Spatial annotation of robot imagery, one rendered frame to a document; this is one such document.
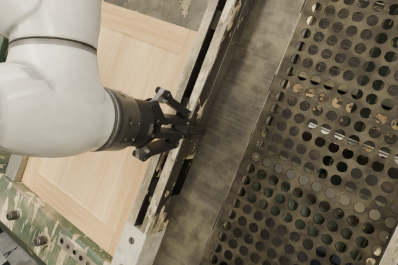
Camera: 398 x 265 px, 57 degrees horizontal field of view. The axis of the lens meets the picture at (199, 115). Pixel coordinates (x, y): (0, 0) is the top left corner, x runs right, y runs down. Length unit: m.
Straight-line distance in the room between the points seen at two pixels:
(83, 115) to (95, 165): 0.55
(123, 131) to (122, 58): 0.47
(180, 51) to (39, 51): 0.46
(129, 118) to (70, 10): 0.16
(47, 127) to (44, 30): 0.11
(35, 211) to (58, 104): 0.71
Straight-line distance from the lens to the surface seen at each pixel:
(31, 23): 0.46
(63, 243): 1.03
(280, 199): 0.78
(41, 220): 1.09
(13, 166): 1.20
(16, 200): 1.18
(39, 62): 0.44
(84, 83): 0.45
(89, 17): 0.47
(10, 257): 1.24
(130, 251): 0.85
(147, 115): 0.55
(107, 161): 0.95
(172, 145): 0.67
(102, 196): 0.97
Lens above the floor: 1.69
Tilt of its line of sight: 37 degrees down
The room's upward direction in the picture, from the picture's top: straight up
